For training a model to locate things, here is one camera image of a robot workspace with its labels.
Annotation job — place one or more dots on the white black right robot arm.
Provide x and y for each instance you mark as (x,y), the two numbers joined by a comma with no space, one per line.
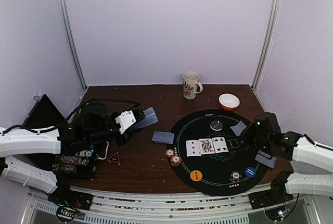
(265,134)

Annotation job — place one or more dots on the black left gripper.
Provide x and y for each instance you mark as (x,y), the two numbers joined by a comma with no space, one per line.
(128,135)

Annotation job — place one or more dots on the three of diamonds card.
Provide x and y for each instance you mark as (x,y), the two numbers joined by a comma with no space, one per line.
(193,148)

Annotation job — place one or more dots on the round black poker mat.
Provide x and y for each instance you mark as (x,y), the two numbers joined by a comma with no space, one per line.
(216,168)

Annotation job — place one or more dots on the blue playing card deck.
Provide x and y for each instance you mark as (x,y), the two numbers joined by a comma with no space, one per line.
(150,119)

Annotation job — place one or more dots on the aluminium front rail base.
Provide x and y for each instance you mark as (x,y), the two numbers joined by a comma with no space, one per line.
(116,207)

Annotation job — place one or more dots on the floral ceramic mug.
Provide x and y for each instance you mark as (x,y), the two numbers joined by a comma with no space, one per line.
(191,85)

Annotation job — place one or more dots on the clear dealer button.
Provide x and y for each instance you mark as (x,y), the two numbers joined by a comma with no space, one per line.
(216,125)

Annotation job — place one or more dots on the three of clubs card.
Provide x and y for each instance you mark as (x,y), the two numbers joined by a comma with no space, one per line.
(219,145)

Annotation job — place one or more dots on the black poker chip case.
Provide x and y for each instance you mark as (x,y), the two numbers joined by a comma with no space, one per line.
(80,165)

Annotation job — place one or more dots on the left aluminium frame post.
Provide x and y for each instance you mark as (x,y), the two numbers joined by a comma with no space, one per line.
(71,43)

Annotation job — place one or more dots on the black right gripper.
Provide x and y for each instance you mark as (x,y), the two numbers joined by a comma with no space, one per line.
(250,134)

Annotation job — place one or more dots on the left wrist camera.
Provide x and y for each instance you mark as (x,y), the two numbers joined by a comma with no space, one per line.
(125,120)

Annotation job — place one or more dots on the white orange bowl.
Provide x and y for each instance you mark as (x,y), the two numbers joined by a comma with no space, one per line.
(228,102)

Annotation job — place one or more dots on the red poker chip stack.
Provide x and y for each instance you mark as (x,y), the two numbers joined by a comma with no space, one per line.
(169,152)

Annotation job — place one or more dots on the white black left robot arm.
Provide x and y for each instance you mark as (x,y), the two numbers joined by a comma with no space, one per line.
(92,126)

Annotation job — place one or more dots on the aluminium frame post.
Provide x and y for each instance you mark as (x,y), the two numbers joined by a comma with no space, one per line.
(267,44)
(71,43)

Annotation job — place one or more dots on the single blue playing card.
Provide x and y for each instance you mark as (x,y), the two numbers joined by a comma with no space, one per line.
(170,138)

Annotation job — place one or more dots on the right aluminium frame post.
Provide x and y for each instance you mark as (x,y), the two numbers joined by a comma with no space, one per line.
(267,44)

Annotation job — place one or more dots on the orange big blind button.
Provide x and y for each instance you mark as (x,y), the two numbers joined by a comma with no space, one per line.
(196,175)

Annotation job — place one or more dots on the blue small blind button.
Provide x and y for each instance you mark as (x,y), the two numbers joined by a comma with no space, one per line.
(250,172)

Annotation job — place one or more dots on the black red triangle marker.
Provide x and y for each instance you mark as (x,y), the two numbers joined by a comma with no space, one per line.
(115,159)

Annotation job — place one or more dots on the queen of hearts card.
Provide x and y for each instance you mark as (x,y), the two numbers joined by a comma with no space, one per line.
(206,146)

